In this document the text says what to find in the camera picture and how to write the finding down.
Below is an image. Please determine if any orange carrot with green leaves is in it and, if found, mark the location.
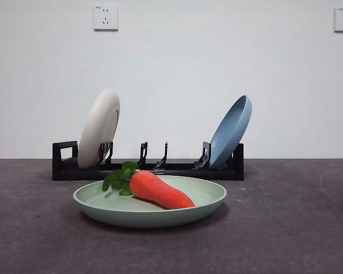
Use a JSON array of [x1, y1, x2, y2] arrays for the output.
[[102, 161, 196, 210]]

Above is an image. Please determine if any green plate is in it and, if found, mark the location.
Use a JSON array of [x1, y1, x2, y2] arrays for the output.
[[73, 175, 228, 229]]

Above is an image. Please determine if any black plate rack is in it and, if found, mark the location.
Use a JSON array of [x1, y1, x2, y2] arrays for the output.
[[51, 140, 245, 182]]

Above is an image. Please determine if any blue plate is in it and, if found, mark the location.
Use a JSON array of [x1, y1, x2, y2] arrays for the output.
[[208, 95, 253, 169]]

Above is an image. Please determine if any white plate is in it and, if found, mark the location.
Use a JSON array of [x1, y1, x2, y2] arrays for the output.
[[77, 87, 121, 169]]

